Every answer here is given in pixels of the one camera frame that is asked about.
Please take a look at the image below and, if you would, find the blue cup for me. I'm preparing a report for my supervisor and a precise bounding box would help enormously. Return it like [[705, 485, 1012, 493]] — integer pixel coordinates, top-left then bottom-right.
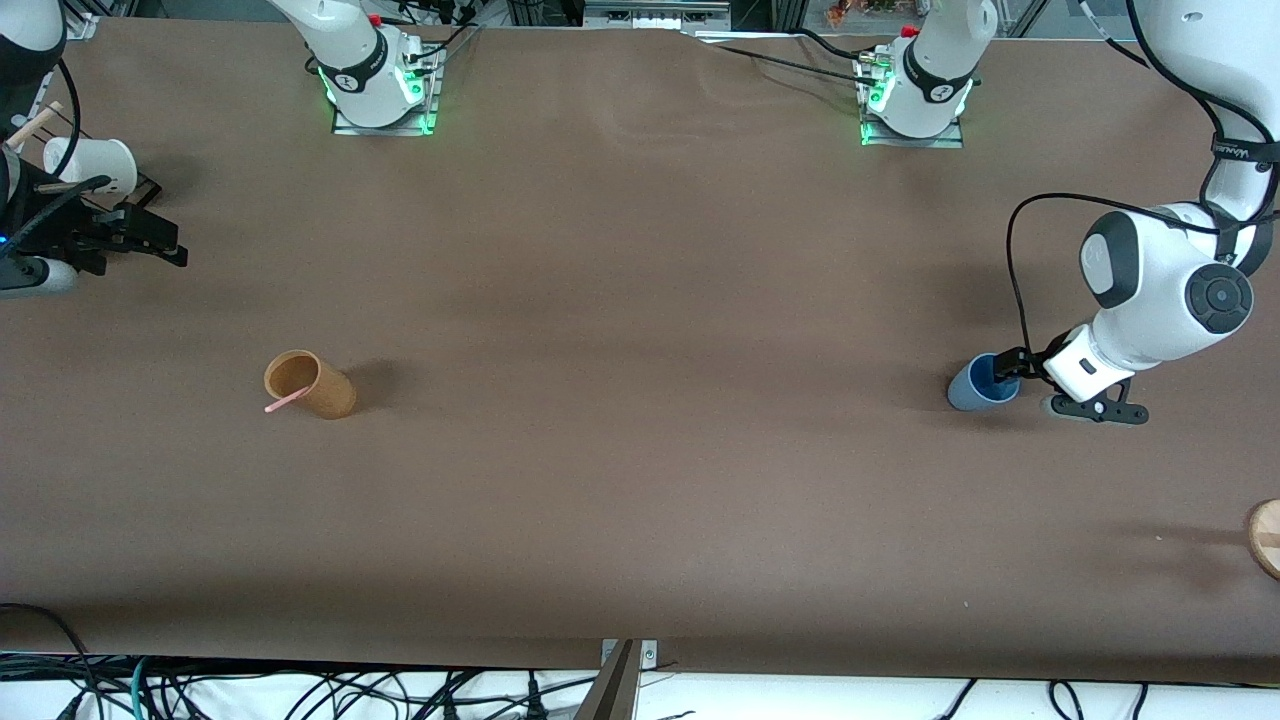
[[947, 353, 1021, 412]]

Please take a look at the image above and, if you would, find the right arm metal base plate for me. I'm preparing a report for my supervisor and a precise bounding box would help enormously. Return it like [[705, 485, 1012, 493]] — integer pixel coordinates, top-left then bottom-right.
[[331, 44, 442, 136]]

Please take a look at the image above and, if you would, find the black looped floor cable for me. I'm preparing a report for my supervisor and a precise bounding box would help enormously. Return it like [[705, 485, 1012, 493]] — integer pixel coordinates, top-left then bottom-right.
[[0, 602, 97, 720]]

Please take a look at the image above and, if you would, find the round wooden disc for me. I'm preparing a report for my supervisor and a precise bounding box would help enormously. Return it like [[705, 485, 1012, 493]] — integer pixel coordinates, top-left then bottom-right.
[[1246, 498, 1280, 581]]

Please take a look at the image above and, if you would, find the white paper cup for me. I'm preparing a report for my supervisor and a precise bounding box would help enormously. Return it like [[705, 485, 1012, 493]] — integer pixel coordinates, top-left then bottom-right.
[[43, 136, 138, 197]]

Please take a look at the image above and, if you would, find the long black table cable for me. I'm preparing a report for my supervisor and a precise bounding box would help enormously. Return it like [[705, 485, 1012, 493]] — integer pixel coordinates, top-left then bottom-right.
[[698, 40, 881, 101]]

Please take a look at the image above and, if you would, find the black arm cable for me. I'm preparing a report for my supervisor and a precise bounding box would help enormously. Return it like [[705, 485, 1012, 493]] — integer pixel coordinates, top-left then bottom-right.
[[0, 55, 113, 251], [1004, 0, 1280, 357]]

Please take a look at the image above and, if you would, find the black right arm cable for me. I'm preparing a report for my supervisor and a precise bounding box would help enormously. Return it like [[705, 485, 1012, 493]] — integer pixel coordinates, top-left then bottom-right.
[[0, 55, 113, 251]]

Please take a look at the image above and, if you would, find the black cable bundle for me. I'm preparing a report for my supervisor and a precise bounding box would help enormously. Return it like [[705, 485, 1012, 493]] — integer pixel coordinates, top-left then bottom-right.
[[378, 0, 483, 67]]

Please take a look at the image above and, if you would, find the light wooden stick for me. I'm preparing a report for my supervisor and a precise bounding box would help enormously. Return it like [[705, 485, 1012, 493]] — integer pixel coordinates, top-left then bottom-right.
[[5, 101, 64, 149]]

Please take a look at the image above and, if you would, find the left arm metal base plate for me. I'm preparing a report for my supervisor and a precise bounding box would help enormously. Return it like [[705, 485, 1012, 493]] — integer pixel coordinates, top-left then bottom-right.
[[858, 50, 967, 150]]

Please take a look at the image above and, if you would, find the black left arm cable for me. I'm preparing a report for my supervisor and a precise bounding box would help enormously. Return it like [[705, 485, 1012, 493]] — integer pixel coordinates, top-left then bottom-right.
[[1004, 0, 1280, 357]]

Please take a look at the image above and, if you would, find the small metal table bracket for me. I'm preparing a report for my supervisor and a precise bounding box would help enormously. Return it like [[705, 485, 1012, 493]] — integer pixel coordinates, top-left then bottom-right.
[[600, 638, 660, 669]]

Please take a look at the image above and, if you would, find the short black base cable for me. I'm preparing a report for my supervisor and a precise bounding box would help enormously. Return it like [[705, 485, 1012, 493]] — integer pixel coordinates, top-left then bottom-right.
[[795, 27, 867, 63]]

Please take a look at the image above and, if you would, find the grey equipment box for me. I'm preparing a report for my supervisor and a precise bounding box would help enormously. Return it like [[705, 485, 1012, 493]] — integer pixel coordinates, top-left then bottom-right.
[[582, 0, 734, 31]]

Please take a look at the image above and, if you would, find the aluminium corner profile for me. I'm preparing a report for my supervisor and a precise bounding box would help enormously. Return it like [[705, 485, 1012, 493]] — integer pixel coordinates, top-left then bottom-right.
[[55, 0, 103, 41]]

